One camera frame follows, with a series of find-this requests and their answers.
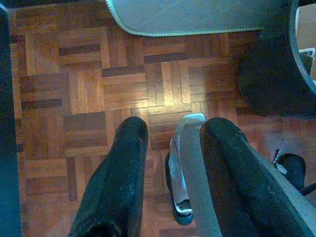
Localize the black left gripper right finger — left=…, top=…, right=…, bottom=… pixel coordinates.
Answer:
left=199, top=117, right=312, bottom=237

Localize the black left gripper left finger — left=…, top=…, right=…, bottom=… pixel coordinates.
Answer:
left=68, top=116, right=150, bottom=237

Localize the dark piped-rim cushion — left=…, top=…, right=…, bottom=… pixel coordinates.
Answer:
left=238, top=0, right=316, bottom=117

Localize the grey mattress with piped edge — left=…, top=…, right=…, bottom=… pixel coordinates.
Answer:
left=103, top=0, right=265, bottom=38

